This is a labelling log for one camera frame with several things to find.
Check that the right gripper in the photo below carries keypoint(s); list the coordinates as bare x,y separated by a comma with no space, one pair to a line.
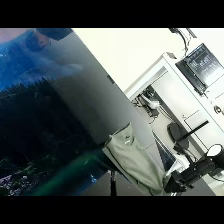
175,182

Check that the grey-green T-shirt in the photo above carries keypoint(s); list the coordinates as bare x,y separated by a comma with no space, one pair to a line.
136,160

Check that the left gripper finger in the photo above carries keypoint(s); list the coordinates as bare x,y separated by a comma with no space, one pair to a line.
111,185
115,186

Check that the black monitor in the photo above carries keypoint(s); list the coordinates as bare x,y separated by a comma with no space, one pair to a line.
200,66

